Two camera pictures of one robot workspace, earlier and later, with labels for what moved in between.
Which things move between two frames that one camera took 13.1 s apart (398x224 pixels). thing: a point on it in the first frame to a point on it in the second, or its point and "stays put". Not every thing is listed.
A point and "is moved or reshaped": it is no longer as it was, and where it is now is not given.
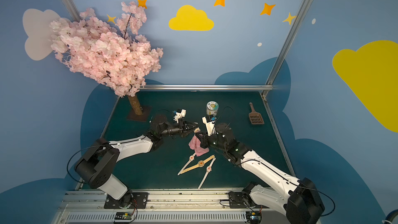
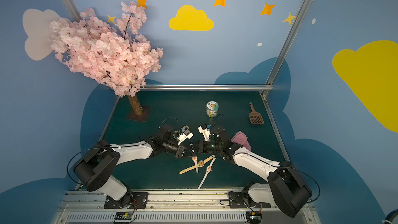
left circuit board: (123, 215) stays put
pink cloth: (195, 144) is moved or reshaped
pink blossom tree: (117, 57) stays put
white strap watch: (208, 169) stays put
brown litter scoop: (255, 117) stays put
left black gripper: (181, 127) to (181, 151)
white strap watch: (190, 158) to (195, 158)
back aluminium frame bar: (194, 87) stays put
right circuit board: (254, 217) stays put
